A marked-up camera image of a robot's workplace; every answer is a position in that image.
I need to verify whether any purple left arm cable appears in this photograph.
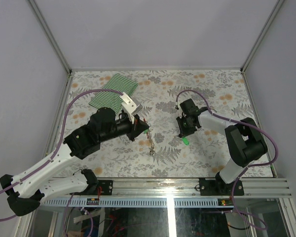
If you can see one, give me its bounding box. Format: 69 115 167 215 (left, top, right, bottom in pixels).
0 89 125 237

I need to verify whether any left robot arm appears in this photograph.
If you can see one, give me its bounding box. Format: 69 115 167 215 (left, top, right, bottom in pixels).
0 107 149 216

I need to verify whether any green white striped cloth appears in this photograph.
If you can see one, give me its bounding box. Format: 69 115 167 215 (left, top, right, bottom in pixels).
89 74 138 115

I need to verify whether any green key tag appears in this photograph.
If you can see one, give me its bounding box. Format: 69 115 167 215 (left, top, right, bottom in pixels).
182 137 189 146

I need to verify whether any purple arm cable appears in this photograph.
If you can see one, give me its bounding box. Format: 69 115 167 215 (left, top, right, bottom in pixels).
174 89 279 232
0 89 125 237

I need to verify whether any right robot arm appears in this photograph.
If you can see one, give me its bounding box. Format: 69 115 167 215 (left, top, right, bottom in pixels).
176 99 268 196

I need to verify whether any blue slotted cable duct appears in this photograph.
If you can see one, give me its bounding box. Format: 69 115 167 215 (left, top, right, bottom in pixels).
36 197 220 208

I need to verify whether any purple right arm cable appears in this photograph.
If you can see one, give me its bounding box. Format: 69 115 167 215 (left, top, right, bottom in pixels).
174 89 279 232

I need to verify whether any silver keys bunch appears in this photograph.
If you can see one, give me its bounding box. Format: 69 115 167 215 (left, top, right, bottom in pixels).
145 128 155 156

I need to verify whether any aluminium front rail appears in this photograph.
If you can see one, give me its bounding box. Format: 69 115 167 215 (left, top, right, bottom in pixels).
27 177 294 198

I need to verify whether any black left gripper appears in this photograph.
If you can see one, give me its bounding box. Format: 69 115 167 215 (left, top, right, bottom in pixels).
100 114 150 143

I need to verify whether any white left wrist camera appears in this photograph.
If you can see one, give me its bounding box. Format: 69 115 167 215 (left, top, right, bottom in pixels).
120 92 143 124

